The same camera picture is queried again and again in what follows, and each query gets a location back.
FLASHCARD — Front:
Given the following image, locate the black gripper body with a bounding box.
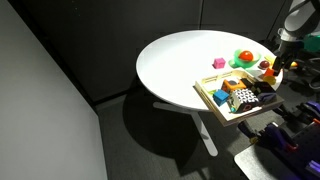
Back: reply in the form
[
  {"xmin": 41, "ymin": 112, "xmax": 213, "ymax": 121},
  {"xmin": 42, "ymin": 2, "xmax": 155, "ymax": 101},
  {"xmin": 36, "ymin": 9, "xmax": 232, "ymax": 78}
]
[{"xmin": 273, "ymin": 41, "xmax": 297, "ymax": 72}]

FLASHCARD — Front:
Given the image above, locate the yellow lemon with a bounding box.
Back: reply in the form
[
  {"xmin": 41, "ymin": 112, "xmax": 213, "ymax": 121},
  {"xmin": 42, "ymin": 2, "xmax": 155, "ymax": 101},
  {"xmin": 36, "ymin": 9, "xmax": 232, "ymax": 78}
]
[{"xmin": 263, "ymin": 75, "xmax": 277, "ymax": 86}]

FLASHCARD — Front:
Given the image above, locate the flat orange block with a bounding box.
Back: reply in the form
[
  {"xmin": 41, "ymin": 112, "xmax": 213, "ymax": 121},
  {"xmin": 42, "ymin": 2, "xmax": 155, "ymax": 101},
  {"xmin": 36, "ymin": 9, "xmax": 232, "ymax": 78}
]
[{"xmin": 264, "ymin": 67, "xmax": 276, "ymax": 78}]

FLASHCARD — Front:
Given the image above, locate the dark red plum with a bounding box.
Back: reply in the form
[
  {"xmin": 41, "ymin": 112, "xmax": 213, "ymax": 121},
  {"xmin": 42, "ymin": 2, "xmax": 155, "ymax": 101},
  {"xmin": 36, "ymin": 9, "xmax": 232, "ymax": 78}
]
[{"xmin": 258, "ymin": 60, "xmax": 271, "ymax": 70}]

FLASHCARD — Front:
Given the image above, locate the black yellow checkered cube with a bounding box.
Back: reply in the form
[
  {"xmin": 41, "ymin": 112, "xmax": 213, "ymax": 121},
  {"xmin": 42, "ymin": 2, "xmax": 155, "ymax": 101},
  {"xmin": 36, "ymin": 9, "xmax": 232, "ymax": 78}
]
[{"xmin": 249, "ymin": 80, "xmax": 277, "ymax": 96}]

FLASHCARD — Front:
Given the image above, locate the dark purple toy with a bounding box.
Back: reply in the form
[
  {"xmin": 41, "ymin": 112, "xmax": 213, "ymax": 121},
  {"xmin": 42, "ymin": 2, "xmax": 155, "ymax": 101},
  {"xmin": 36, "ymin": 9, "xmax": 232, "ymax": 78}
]
[{"xmin": 256, "ymin": 92, "xmax": 278, "ymax": 104}]

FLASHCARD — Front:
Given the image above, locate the teal box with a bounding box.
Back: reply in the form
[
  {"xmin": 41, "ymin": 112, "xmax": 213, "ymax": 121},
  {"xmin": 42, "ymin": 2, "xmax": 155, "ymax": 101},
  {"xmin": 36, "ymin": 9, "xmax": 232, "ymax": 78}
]
[{"xmin": 303, "ymin": 34, "xmax": 320, "ymax": 54}]

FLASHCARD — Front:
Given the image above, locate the red orange tomato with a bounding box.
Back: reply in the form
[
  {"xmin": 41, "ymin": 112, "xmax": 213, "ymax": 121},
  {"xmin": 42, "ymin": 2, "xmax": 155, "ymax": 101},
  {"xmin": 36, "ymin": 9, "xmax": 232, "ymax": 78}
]
[{"xmin": 238, "ymin": 50, "xmax": 254, "ymax": 62}]

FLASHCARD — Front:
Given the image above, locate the black white patterned cube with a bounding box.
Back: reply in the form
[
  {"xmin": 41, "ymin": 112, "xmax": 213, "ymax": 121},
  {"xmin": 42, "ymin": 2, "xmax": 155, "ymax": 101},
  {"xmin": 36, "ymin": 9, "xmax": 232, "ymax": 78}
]
[{"xmin": 228, "ymin": 87, "xmax": 260, "ymax": 114}]

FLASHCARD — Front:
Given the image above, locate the orange block with hole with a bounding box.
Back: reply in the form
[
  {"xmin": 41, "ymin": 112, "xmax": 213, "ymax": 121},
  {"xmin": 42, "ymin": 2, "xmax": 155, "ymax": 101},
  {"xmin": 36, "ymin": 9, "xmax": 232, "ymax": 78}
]
[{"xmin": 221, "ymin": 78, "xmax": 247, "ymax": 93}]

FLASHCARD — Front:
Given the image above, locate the pink cube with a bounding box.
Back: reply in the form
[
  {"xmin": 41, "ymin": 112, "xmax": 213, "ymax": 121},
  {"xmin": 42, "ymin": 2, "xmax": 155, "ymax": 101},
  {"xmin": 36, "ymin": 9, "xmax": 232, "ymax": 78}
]
[{"xmin": 212, "ymin": 57, "xmax": 227, "ymax": 70}]

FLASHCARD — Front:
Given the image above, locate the blue cube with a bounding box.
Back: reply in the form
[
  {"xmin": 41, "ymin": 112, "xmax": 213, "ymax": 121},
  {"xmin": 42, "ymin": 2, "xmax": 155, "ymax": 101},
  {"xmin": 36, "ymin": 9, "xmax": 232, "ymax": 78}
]
[{"xmin": 212, "ymin": 89, "xmax": 230, "ymax": 107}]

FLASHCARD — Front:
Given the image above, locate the purple clamp with orange tip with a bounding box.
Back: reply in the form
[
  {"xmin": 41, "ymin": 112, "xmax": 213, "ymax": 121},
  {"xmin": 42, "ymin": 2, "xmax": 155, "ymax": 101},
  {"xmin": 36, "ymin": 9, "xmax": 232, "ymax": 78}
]
[{"xmin": 238, "ymin": 120, "xmax": 300, "ymax": 152}]

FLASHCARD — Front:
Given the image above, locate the wooden tray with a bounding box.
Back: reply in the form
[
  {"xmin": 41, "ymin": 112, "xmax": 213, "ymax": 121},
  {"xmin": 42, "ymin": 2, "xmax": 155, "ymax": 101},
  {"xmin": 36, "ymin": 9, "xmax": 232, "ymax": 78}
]
[{"xmin": 193, "ymin": 69, "xmax": 286, "ymax": 128}]

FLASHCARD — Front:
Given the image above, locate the black perforated board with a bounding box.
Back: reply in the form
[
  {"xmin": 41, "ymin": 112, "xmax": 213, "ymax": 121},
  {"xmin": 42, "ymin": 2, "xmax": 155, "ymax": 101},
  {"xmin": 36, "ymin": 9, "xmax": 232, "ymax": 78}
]
[{"xmin": 276, "ymin": 121, "xmax": 320, "ymax": 171}]

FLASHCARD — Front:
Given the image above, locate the white table base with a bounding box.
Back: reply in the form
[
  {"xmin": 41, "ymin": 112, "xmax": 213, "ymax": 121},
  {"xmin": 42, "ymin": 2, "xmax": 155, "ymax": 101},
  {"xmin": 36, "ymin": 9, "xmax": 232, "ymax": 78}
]
[{"xmin": 152, "ymin": 101, "xmax": 219, "ymax": 158}]

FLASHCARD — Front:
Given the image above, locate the grey metal plate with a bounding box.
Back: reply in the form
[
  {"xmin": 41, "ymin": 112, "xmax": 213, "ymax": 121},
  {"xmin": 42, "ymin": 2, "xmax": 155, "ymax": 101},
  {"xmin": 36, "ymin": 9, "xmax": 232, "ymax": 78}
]
[{"xmin": 233, "ymin": 144, "xmax": 301, "ymax": 180}]

